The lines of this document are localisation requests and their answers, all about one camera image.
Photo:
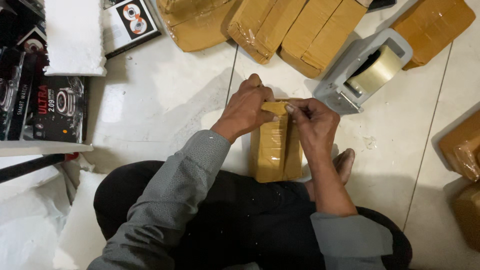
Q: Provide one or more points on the person's right hand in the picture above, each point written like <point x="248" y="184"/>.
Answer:
<point x="315" y="123"/>

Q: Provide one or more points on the person's left hand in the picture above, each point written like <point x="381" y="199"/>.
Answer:
<point x="243" y="108"/>

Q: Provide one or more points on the small brown taped parcel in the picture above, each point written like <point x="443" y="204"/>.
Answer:
<point x="275" y="150"/>

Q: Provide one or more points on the person's foot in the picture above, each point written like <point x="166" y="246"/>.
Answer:
<point x="343" y="165"/>

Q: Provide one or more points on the clear tape scrap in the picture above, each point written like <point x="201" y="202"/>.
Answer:
<point x="369" y="141"/>

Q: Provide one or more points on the grey tape dispenser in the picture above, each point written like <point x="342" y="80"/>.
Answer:
<point x="360" y="71"/>

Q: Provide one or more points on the clear packing tape roll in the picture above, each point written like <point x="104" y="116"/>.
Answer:
<point x="375" y="69"/>

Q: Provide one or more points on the person's black trousers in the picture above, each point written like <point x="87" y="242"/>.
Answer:
<point x="240" y="221"/>

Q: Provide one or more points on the white smartwatch box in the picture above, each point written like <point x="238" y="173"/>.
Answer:
<point x="127" y="26"/>

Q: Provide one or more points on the black smartwatch box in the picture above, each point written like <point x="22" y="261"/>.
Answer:
<point x="60" y="108"/>

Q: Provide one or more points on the white styrofoam block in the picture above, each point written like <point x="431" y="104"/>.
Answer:
<point x="74" y="37"/>

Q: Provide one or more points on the white shelf board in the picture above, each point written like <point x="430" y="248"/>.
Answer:
<point x="43" y="147"/>

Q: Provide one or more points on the black bar with red tip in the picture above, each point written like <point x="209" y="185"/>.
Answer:
<point x="33" y="165"/>

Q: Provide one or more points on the row of black smartwatch boxes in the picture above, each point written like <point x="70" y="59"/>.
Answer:
<point x="17" y="71"/>

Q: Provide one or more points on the white foam sheets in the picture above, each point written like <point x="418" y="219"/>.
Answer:
<point x="37" y="221"/>

